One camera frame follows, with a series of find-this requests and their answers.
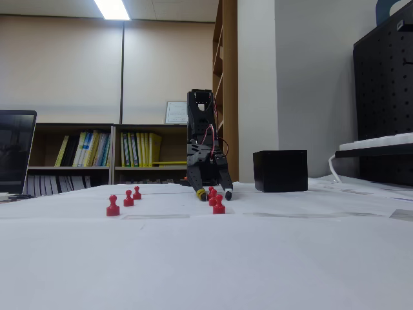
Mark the black square container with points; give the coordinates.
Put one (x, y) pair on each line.
(280, 171)

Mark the framed white notice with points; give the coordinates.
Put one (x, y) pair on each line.
(175, 113)

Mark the yellow green binder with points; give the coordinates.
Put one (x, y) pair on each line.
(124, 150)
(133, 150)

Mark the low wooden bookshelf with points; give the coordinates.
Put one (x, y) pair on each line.
(138, 126)
(74, 124)

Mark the white paper table cover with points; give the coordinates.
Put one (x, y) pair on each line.
(206, 258)

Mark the tall wooden bookshelf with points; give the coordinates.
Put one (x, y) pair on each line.
(230, 80)

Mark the light blue book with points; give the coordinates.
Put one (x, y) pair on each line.
(104, 150)

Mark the white yellow book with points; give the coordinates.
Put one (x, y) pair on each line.
(81, 148)

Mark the black binder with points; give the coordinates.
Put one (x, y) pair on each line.
(71, 151)

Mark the thin yellow book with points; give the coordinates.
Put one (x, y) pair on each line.
(62, 151)

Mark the white grey volumes row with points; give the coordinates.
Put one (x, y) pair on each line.
(58, 185)

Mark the white power strip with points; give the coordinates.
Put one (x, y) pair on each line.
(380, 140)

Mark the ceiling light panel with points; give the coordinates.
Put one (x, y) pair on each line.
(111, 9)

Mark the black perforated pegboard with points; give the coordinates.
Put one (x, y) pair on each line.
(384, 97)

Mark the black laptop screen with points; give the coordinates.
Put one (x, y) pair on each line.
(14, 151)

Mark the blue chair backrest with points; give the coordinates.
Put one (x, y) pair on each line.
(382, 13)

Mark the black wall conduit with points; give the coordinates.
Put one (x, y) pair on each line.
(122, 71)

